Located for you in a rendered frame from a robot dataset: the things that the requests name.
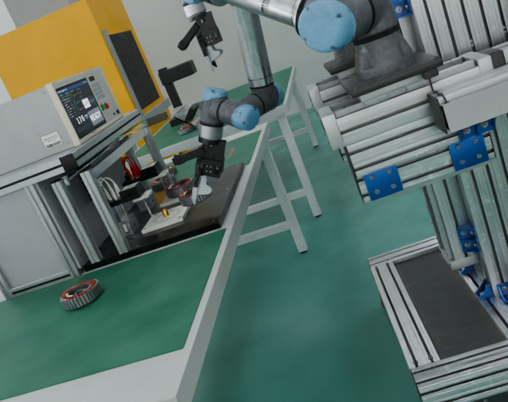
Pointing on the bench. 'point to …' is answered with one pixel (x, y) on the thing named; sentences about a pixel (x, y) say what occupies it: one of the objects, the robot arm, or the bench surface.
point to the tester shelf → (4, 185)
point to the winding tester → (41, 124)
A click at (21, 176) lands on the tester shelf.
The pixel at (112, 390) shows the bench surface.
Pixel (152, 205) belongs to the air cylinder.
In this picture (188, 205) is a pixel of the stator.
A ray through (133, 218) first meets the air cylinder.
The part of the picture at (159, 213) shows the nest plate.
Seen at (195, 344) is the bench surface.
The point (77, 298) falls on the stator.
